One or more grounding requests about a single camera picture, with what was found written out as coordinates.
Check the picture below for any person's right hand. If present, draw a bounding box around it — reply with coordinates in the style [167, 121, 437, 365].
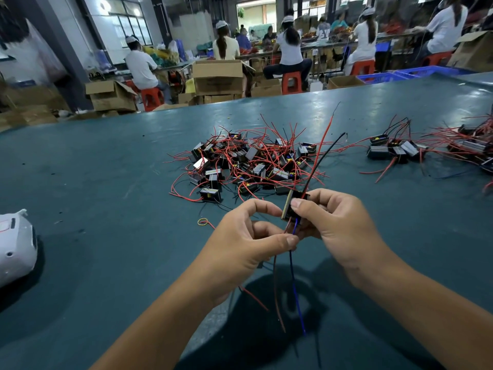
[290, 189, 394, 282]

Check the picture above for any person's left hand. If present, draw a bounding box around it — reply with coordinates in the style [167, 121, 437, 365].
[193, 198, 300, 301]

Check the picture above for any central pile of wired modules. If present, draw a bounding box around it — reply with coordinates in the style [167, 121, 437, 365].
[169, 112, 351, 205]

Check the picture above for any person's left forearm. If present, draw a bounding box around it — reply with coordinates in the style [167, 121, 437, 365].
[91, 277, 232, 370]

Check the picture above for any person's right forearm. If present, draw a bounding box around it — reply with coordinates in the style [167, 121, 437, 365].
[370, 258, 493, 370]

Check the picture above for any shallow cardboard box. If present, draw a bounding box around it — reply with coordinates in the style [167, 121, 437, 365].
[327, 75, 367, 88]

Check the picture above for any blue plastic crate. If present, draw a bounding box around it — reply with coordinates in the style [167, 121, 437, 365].
[356, 71, 408, 83]
[394, 65, 471, 78]

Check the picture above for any red plastic stool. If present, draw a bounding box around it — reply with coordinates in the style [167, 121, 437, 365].
[281, 71, 303, 95]
[140, 87, 165, 111]
[426, 51, 454, 66]
[350, 60, 377, 76]

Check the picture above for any low cardboard box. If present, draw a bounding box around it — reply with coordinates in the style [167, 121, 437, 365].
[251, 78, 283, 98]

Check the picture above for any large closed cardboard box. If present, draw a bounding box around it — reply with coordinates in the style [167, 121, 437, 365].
[193, 60, 245, 96]

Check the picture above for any open cardboard box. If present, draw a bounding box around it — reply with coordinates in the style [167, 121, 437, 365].
[85, 79, 140, 113]

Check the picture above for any tilted cardboard box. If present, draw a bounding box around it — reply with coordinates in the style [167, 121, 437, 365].
[448, 30, 493, 71]

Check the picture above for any white plastic shell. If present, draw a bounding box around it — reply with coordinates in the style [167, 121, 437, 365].
[0, 209, 38, 288]

